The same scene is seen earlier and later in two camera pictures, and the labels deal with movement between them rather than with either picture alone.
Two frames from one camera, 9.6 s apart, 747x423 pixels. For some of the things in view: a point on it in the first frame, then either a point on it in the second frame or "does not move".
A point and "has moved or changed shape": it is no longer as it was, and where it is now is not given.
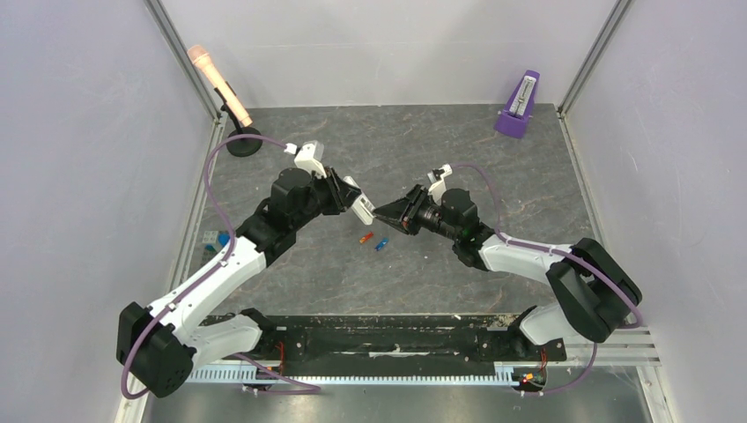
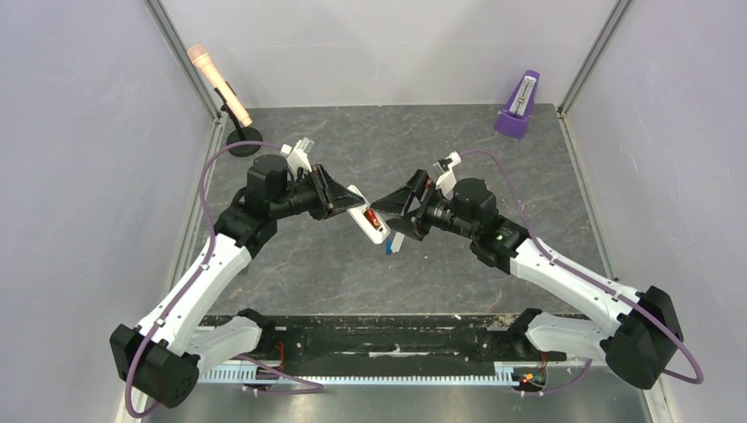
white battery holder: [363, 207] has moved or changed shape
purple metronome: [514, 120] does not move
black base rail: [493, 338] does not move
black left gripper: [343, 195] does not move
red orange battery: [363, 239] to [371, 215]
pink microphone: [203, 63] does not move
